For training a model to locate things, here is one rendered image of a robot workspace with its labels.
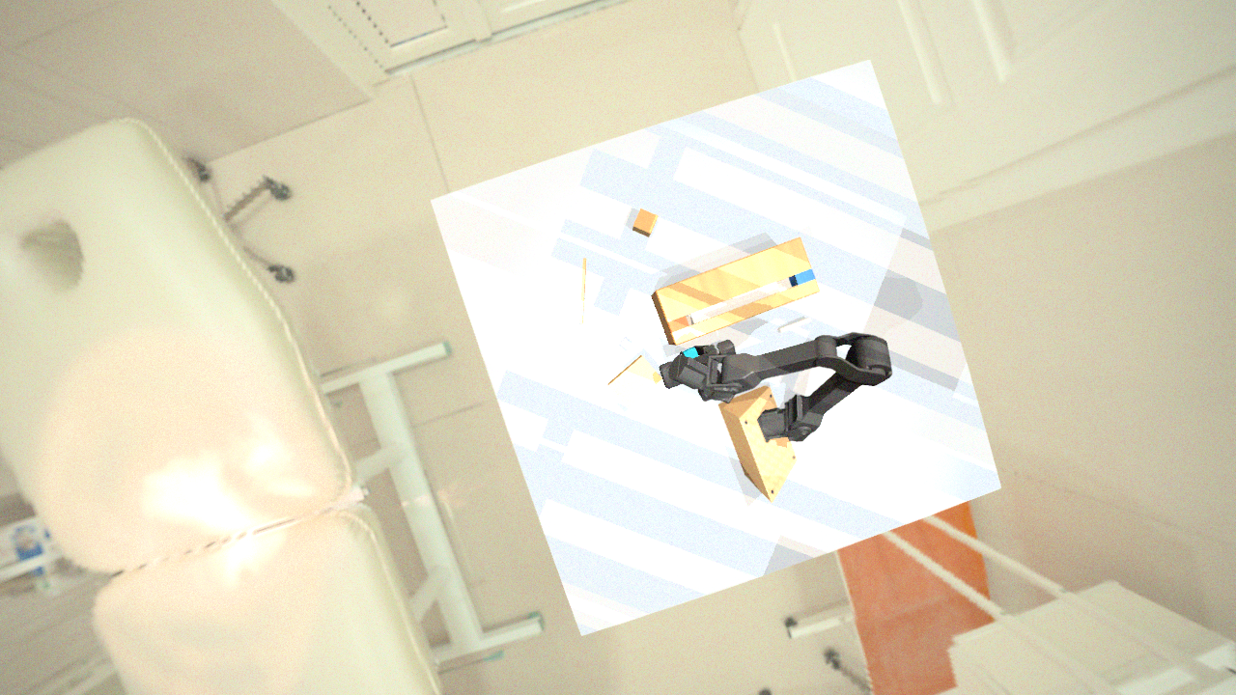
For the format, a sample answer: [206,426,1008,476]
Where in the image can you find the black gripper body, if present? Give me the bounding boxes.
[659,340,735,390]

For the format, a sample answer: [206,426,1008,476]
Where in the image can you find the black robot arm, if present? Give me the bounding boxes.
[667,331,892,443]

